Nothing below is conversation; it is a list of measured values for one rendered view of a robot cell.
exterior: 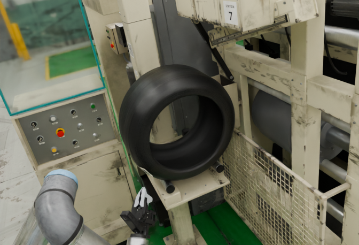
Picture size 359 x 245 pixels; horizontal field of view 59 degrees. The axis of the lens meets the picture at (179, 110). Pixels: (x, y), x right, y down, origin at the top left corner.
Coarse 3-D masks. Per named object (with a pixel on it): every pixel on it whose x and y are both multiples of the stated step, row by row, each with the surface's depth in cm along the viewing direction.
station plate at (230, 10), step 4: (224, 4) 115; (228, 4) 113; (232, 4) 110; (236, 4) 108; (224, 8) 116; (228, 8) 113; (232, 8) 111; (236, 8) 109; (224, 12) 117; (228, 12) 114; (232, 12) 112; (236, 12) 109; (224, 16) 118; (228, 16) 115; (232, 16) 112; (236, 16) 110; (228, 20) 116; (232, 20) 113; (236, 20) 111; (236, 24) 112
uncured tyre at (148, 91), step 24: (168, 72) 143; (192, 72) 143; (144, 96) 136; (168, 96) 135; (216, 96) 145; (120, 120) 151; (144, 120) 135; (216, 120) 174; (144, 144) 139; (168, 144) 177; (192, 144) 180; (216, 144) 169; (144, 168) 146; (168, 168) 150; (192, 168) 155
